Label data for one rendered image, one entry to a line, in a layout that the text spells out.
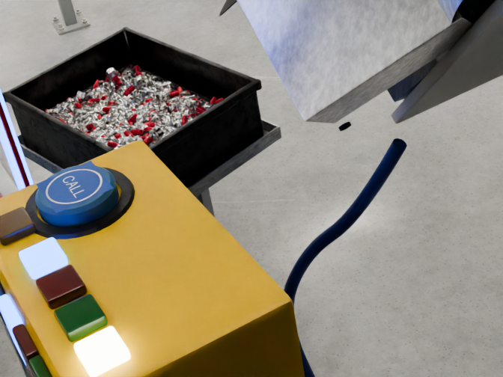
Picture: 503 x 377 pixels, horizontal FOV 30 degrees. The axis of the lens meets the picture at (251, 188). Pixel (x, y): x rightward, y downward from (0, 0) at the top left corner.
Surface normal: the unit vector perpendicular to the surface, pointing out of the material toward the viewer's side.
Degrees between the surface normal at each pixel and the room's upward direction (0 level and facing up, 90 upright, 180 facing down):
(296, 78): 55
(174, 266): 0
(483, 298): 0
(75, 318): 0
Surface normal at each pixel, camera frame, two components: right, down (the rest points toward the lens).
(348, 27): -0.42, 0.04
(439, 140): -0.14, -0.79
